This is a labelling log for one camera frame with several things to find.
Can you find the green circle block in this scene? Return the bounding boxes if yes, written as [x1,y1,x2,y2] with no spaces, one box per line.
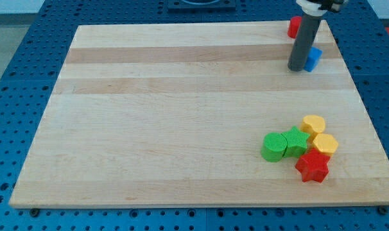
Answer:
[261,132,287,162]

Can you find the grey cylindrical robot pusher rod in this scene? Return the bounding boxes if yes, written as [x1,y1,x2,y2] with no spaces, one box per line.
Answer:
[288,13,322,72]

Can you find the yellow heart block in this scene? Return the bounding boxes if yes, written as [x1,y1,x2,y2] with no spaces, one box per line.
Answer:
[300,115,326,139]

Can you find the red star block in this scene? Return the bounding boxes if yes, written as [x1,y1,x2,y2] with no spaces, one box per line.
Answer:
[295,148,330,183]

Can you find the blue block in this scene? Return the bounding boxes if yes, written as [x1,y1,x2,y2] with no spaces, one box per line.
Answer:
[304,47,323,72]

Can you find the wooden board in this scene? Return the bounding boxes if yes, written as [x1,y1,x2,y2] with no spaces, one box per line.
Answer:
[9,21,389,209]

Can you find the green star block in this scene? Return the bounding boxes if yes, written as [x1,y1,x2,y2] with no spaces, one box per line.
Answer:
[281,126,310,158]

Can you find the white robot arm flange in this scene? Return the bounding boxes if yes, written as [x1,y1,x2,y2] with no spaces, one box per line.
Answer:
[296,0,349,17]

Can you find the yellow hexagon block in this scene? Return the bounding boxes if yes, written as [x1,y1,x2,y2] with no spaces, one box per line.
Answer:
[312,133,339,157]

